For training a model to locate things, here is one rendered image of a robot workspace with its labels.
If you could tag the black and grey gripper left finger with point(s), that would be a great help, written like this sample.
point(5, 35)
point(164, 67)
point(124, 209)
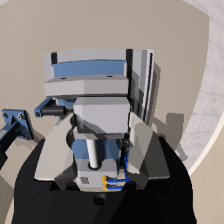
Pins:
point(49, 167)

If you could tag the grey metal block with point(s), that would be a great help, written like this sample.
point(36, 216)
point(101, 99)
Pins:
point(101, 114)

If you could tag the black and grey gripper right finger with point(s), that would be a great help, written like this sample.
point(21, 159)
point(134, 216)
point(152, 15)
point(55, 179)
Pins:
point(154, 165)

